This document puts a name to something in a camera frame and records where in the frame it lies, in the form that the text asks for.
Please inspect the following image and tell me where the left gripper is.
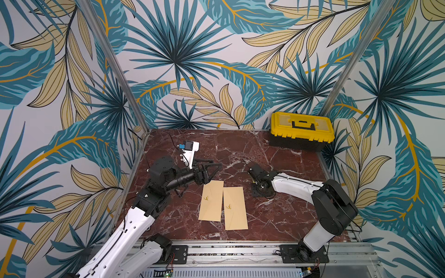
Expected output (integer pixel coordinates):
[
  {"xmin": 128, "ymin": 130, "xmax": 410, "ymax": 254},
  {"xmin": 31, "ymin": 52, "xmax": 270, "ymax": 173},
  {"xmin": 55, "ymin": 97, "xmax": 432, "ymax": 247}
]
[{"xmin": 165, "ymin": 158, "xmax": 222, "ymax": 193}]

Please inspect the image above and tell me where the manila envelope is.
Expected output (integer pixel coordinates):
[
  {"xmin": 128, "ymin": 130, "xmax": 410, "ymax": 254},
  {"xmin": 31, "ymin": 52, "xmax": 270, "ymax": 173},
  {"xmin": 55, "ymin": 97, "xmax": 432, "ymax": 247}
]
[
  {"xmin": 198, "ymin": 181, "xmax": 224, "ymax": 222},
  {"xmin": 223, "ymin": 186, "xmax": 248, "ymax": 231}
]

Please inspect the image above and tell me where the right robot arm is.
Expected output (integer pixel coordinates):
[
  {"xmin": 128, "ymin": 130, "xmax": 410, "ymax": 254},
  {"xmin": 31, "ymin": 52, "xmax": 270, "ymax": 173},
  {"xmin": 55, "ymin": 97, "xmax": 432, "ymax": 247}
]
[{"xmin": 247, "ymin": 162, "xmax": 359, "ymax": 264}]

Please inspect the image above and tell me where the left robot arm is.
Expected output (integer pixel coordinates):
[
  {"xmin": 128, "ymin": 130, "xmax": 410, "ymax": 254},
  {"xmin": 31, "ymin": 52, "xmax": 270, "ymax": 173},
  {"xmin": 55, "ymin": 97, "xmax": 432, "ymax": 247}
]
[{"xmin": 65, "ymin": 156, "xmax": 222, "ymax": 278}]

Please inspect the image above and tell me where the yellow black toolbox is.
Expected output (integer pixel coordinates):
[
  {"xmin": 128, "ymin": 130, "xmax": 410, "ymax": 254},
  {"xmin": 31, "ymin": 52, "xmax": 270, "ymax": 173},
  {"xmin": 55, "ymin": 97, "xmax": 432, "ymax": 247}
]
[{"xmin": 270, "ymin": 112, "xmax": 335, "ymax": 152}]

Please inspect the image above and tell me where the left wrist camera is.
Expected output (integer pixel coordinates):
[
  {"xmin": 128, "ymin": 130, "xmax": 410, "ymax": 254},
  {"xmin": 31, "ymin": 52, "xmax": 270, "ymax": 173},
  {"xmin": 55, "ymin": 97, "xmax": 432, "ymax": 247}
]
[{"xmin": 177, "ymin": 140, "xmax": 199, "ymax": 169}]

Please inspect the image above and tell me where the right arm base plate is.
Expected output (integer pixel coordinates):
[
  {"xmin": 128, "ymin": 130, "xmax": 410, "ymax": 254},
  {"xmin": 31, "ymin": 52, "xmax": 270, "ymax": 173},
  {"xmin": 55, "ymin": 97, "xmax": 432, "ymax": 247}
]
[{"xmin": 279, "ymin": 244, "xmax": 329, "ymax": 264}]

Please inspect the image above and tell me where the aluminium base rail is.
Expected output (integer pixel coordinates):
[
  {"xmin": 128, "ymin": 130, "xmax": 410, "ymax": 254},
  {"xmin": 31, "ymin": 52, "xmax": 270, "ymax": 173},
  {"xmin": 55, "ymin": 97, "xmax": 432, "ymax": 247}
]
[{"xmin": 81, "ymin": 239, "xmax": 387, "ymax": 278}]

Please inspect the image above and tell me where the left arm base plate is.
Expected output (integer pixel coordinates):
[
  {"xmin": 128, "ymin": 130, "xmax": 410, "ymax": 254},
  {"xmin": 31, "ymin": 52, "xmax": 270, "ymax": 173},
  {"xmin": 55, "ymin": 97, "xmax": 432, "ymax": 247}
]
[{"xmin": 155, "ymin": 245, "xmax": 188, "ymax": 265}]

